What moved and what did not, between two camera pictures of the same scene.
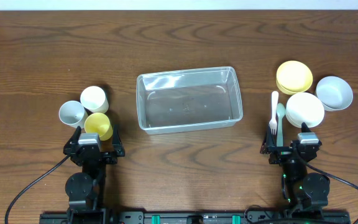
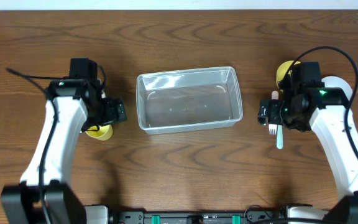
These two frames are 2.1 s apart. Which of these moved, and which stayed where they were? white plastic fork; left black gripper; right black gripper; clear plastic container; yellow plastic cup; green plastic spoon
Moved: left black gripper; right black gripper
Stayed: clear plastic container; white plastic fork; green plastic spoon; yellow plastic cup
